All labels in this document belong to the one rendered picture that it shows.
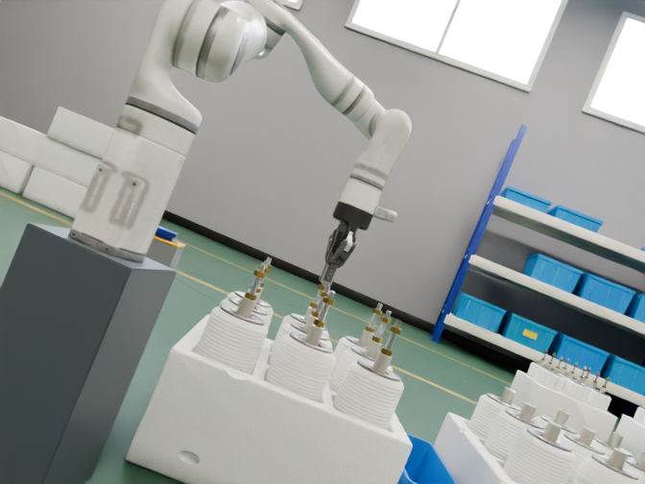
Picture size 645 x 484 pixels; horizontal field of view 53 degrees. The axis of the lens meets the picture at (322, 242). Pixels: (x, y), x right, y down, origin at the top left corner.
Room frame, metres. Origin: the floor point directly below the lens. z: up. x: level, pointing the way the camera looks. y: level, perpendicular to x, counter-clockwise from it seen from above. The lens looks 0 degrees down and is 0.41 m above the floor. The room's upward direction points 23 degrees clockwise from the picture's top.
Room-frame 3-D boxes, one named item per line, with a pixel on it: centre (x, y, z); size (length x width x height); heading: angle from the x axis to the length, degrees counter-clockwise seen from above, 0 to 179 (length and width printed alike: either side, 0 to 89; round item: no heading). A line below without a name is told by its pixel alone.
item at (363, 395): (1.05, -0.16, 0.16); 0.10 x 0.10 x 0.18
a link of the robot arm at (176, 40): (0.81, 0.24, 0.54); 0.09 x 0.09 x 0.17; 5
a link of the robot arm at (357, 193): (1.28, -0.05, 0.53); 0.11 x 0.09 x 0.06; 103
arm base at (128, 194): (0.81, 0.24, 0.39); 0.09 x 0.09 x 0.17; 81
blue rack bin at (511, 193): (5.60, -1.47, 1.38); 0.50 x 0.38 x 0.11; 171
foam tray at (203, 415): (1.16, -0.04, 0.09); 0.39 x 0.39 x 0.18; 3
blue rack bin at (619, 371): (5.42, -2.74, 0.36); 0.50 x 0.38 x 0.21; 172
